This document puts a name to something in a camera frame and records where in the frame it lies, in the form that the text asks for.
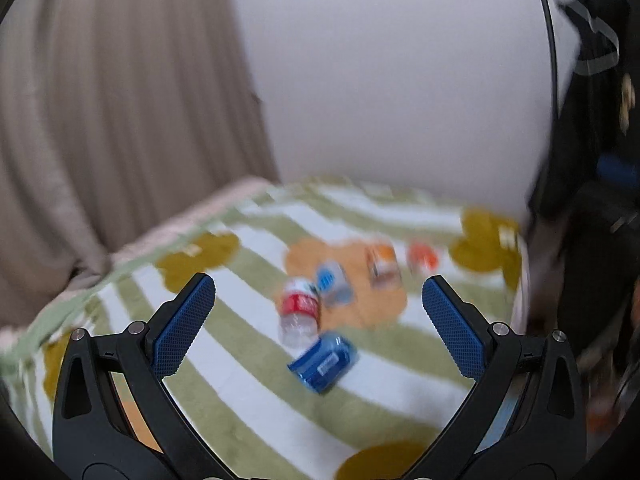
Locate blue plastic cup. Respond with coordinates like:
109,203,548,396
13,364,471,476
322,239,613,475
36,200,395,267
288,332,358,394

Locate small orange clear cup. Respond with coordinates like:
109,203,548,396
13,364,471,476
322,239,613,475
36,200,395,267
407,242,440,276

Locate orange label clear cup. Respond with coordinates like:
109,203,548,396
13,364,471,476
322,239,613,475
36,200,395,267
366,243,401,289

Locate red label clear cup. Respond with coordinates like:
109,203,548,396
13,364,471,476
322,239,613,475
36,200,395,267
279,276,320,348

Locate light blue label clear cup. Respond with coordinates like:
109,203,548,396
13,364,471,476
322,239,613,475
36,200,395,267
316,260,354,308

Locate black hanging clothes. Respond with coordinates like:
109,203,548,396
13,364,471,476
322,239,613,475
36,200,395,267
524,0,640,451

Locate green striped floral blanket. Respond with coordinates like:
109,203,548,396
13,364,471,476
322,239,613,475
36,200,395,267
1,179,527,479

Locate pink bed sheet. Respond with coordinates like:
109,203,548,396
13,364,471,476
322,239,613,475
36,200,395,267
1,177,272,353

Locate beige curtain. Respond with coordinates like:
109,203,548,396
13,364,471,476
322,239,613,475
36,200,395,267
1,0,278,327

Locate black clothes rack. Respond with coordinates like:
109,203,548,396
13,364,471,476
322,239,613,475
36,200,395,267
527,0,560,220

